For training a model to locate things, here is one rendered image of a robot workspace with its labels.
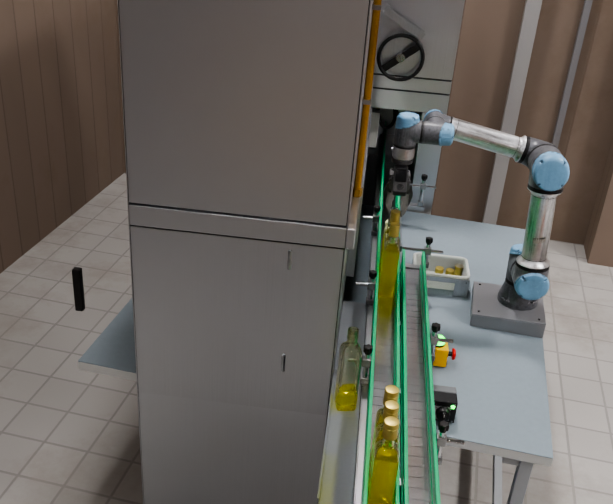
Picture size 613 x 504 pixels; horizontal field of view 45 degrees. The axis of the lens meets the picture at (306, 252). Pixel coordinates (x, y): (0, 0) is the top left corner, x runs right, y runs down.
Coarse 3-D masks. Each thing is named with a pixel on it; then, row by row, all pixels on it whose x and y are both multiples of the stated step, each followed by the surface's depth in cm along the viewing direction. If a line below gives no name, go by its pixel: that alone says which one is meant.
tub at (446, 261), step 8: (416, 256) 308; (432, 256) 309; (440, 256) 308; (448, 256) 308; (456, 256) 308; (416, 264) 310; (432, 264) 310; (440, 264) 310; (448, 264) 309; (464, 264) 306; (432, 272) 310; (464, 272) 302
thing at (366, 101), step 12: (372, 12) 194; (372, 24) 195; (372, 36) 196; (372, 48) 197; (372, 60) 199; (372, 72) 200; (372, 84) 203; (360, 132) 209; (360, 144) 210; (360, 156) 212; (360, 168) 213; (360, 180) 215; (360, 192) 217
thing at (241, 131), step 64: (128, 0) 178; (192, 0) 176; (256, 0) 174; (320, 0) 173; (128, 64) 185; (192, 64) 183; (256, 64) 181; (320, 64) 180; (128, 128) 193; (192, 128) 191; (256, 128) 189; (320, 128) 187; (128, 192) 202; (192, 192) 199; (256, 192) 197; (320, 192) 195; (192, 256) 209; (256, 256) 206; (320, 256) 204; (192, 320) 219; (256, 320) 216; (320, 320) 214; (192, 384) 230; (256, 384) 227; (320, 384) 224
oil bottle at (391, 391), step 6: (390, 390) 177; (396, 390) 177; (384, 396) 178; (390, 396) 176; (396, 396) 177; (384, 402) 178; (378, 414) 181; (378, 420) 180; (372, 444) 186; (372, 450) 184
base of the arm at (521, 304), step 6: (504, 282) 285; (510, 282) 280; (504, 288) 283; (510, 288) 281; (498, 294) 287; (504, 294) 283; (510, 294) 281; (516, 294) 280; (498, 300) 286; (504, 300) 283; (510, 300) 281; (516, 300) 280; (522, 300) 279; (528, 300) 280; (534, 300) 282; (510, 306) 281; (516, 306) 280; (522, 306) 280; (528, 306) 280; (534, 306) 282
